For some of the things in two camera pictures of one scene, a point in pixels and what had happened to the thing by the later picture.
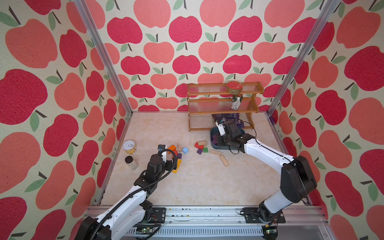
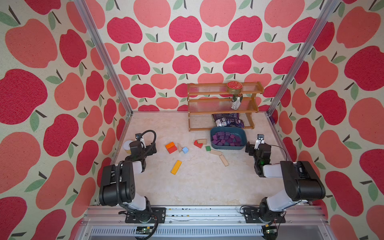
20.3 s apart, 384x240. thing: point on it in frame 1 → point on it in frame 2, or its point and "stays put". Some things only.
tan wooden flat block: (215, 152) stays put
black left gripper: (170, 166) → (149, 151)
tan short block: (202, 143) stays put
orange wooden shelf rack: (210, 105) stays put
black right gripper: (219, 141) → (251, 148)
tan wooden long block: (226, 163) stays put
